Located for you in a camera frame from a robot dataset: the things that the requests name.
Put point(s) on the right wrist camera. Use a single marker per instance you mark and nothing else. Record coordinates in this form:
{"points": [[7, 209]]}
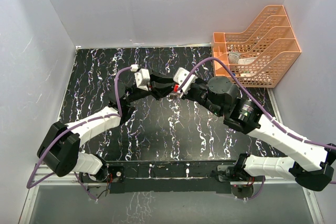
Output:
{"points": [[181, 76]]}

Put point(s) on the metal keyring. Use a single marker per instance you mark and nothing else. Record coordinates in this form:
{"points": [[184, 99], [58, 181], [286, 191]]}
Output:
{"points": [[175, 95]]}

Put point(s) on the papers in organizer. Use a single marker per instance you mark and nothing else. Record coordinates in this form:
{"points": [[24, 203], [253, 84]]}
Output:
{"points": [[237, 58]]}

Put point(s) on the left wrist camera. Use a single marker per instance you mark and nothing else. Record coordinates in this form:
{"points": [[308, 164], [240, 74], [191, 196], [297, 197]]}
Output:
{"points": [[142, 78]]}

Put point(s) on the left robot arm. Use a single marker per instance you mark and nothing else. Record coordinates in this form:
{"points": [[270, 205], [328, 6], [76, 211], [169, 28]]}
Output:
{"points": [[60, 149]]}

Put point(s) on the orange file organizer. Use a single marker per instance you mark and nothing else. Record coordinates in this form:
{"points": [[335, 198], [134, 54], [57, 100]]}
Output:
{"points": [[270, 38]]}

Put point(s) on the black base frame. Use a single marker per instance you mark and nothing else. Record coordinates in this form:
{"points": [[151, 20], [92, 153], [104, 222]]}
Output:
{"points": [[167, 176]]}

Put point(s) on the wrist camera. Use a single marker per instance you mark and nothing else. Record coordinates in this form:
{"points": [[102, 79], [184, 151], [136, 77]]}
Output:
{"points": [[181, 76], [142, 78]]}

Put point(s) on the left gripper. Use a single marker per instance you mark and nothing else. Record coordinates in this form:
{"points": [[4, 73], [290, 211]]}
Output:
{"points": [[164, 86]]}

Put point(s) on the aluminium rail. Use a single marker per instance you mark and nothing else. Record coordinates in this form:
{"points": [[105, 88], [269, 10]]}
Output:
{"points": [[71, 178]]}

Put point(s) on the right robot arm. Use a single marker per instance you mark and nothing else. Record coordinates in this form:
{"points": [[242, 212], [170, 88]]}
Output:
{"points": [[306, 162]]}

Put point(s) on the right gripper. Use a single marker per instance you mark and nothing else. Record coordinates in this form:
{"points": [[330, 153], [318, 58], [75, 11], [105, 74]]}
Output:
{"points": [[188, 96]]}

